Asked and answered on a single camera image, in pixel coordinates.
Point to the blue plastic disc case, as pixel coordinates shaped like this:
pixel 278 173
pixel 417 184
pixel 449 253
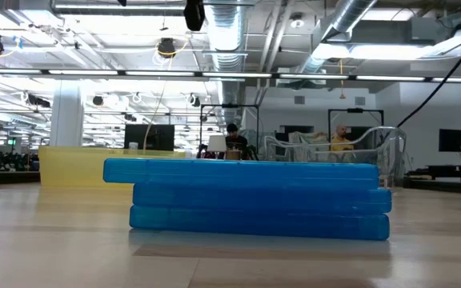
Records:
pixel 238 173
pixel 262 200
pixel 258 224

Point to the clear plastic bin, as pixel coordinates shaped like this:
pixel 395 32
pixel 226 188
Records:
pixel 392 152

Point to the long ceiling light strip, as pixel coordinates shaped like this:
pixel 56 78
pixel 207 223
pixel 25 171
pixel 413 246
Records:
pixel 234 74

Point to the white round pillar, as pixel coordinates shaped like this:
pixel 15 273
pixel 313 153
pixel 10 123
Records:
pixel 66 120

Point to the white shade lamp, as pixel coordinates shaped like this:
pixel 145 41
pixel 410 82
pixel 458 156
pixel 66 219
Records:
pixel 217 143

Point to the person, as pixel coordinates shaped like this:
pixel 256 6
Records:
pixel 236 142
pixel 340 144

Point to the brass cylinder stand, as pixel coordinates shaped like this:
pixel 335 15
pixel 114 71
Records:
pixel 233 155

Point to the crumpled plastic sheet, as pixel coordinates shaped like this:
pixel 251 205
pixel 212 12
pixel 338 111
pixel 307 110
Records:
pixel 306 140

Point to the yellow translucent plastic bin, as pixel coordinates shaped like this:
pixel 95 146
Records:
pixel 74 168

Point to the black bench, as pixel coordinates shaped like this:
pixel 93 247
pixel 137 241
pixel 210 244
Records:
pixel 446 168

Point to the silver spiral air duct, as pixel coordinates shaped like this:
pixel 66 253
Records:
pixel 350 14
pixel 226 40

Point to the black rig frame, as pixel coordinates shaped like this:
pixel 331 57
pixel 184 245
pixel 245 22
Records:
pixel 230 105
pixel 354 110

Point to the grey wall vent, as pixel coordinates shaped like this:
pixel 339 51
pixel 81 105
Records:
pixel 359 100
pixel 299 100

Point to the small black wall monitor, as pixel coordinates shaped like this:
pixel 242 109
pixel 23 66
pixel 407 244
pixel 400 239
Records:
pixel 452 140

